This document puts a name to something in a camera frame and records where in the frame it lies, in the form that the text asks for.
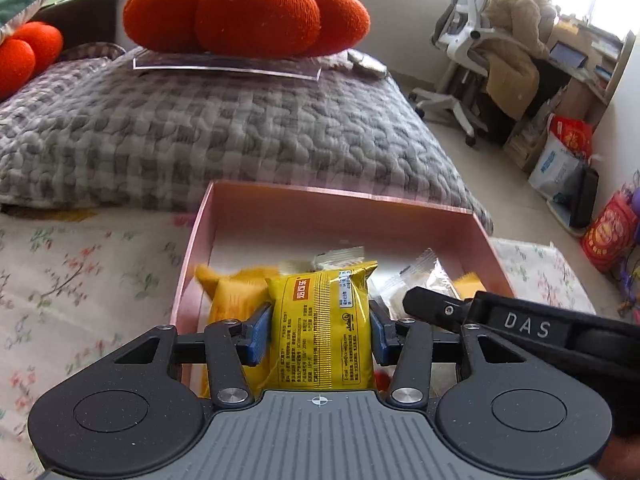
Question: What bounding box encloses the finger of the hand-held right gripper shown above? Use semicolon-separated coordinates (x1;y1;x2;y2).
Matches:
402;287;473;334

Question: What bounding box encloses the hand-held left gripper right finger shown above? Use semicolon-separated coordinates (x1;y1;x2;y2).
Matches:
369;300;538;407

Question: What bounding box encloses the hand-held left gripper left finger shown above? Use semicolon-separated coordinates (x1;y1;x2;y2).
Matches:
99;302;274;409

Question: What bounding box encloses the yellow snack packet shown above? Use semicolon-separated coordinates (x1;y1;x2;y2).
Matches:
264;260;379;392

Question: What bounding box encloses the pink cardboard box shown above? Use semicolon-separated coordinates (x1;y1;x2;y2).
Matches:
170;180;516;397

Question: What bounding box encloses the clear silver snack packet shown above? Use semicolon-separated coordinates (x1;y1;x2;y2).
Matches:
372;248;463;322

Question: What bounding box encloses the large orange snack packet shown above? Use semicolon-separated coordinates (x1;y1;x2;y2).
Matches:
195;262;274;397

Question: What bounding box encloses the silver white snack packet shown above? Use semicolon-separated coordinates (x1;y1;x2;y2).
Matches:
312;246;368;269

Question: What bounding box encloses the purple object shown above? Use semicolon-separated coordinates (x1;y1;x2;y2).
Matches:
618;172;640;322

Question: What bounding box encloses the large red gift bag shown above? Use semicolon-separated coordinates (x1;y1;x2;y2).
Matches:
580;192;639;274

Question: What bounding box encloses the black bag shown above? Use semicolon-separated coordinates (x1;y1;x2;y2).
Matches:
570;165;600;229

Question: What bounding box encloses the white blue plastic bag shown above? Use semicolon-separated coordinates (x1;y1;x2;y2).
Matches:
528;132;586;204

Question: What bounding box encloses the floral bed sheet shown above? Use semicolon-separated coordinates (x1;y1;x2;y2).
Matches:
0;207;598;480

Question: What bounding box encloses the grey checked blanket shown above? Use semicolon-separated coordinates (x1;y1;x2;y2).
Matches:
0;47;496;237

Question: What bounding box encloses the small red gift bag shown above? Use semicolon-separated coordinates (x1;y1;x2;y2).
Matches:
547;115;596;161

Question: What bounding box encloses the small grey pouch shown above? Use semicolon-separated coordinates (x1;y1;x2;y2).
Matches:
347;50;390;80

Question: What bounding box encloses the white office chair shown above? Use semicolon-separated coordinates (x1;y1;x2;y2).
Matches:
410;0;531;149

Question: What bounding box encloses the clear plastic sheet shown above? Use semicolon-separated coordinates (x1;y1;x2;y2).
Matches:
132;50;324;82

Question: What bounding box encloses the wooden desk shelf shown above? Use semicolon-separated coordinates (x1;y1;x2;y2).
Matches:
545;17;638;107

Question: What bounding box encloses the blue grey tablet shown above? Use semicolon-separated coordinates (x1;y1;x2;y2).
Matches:
550;42;589;69

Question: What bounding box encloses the beige coat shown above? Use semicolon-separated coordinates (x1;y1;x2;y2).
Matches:
482;0;559;121

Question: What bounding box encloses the large orange pumpkin cushion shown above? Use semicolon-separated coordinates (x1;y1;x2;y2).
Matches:
123;0;371;59

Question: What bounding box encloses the small orange pumpkin cushion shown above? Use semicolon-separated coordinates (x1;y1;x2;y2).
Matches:
0;21;64;102

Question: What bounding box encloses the green patterned pillow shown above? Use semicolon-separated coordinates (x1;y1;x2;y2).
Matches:
0;0;62;44

